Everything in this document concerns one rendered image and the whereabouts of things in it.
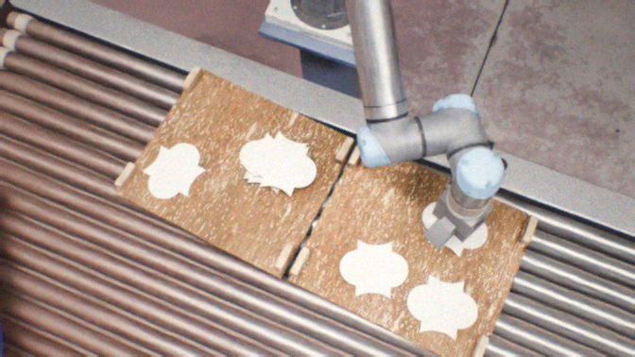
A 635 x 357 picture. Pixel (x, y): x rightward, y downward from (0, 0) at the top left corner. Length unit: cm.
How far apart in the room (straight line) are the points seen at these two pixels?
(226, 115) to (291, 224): 30
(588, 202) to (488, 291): 30
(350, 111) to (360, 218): 26
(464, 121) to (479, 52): 156
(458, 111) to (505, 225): 35
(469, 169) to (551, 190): 43
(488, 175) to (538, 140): 149
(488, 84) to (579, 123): 36
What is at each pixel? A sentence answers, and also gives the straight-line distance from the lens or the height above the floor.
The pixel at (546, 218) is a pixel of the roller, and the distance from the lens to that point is 155.
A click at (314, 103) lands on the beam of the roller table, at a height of 92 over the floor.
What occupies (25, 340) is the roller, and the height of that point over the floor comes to 92.
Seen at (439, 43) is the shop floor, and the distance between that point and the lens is 279.
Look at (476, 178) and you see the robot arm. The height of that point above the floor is 126.
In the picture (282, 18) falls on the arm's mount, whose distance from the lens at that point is 174.
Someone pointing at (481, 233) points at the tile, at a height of 94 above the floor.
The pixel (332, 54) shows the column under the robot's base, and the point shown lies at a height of 87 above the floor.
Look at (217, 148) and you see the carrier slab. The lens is 155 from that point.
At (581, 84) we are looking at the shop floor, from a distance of 281.
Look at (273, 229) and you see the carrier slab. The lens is 147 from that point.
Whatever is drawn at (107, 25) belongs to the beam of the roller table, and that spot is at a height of 91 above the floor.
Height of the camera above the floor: 233
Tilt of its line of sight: 68 degrees down
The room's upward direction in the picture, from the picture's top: 5 degrees counter-clockwise
